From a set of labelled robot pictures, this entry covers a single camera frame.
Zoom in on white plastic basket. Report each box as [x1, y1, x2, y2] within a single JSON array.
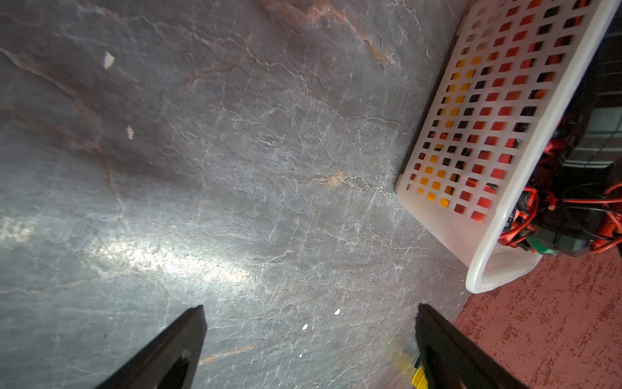
[[396, 1, 619, 293]]

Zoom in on dark green multimeter top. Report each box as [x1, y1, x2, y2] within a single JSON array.
[[526, 209, 611, 257]]

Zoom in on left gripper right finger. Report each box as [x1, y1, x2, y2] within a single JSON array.
[[415, 304, 526, 388]]

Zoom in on black small device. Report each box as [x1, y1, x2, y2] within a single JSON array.
[[564, 13, 621, 170]]

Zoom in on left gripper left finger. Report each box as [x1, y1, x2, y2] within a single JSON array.
[[97, 305, 207, 388]]

